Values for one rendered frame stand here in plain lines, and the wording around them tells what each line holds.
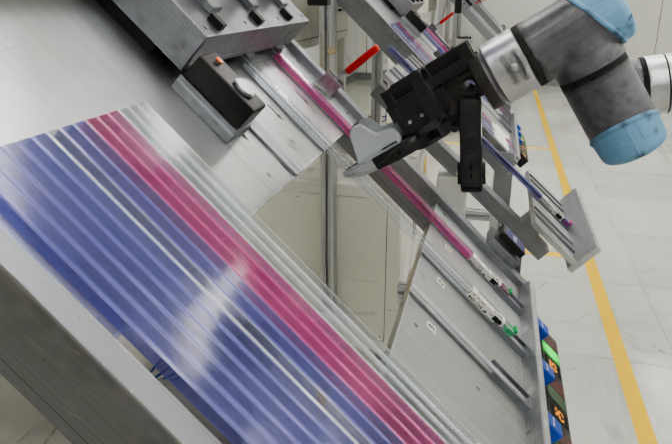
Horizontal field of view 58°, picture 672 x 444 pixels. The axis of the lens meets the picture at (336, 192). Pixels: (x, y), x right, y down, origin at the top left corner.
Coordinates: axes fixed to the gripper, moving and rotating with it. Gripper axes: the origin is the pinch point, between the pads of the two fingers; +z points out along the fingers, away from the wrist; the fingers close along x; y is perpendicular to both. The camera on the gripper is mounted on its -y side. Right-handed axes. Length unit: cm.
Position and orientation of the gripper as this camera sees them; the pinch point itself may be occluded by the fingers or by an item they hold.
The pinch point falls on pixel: (357, 172)
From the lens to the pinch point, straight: 77.8
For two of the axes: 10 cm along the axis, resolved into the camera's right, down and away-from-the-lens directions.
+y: -5.3, -8.4, -1.3
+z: -8.1, 4.5, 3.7
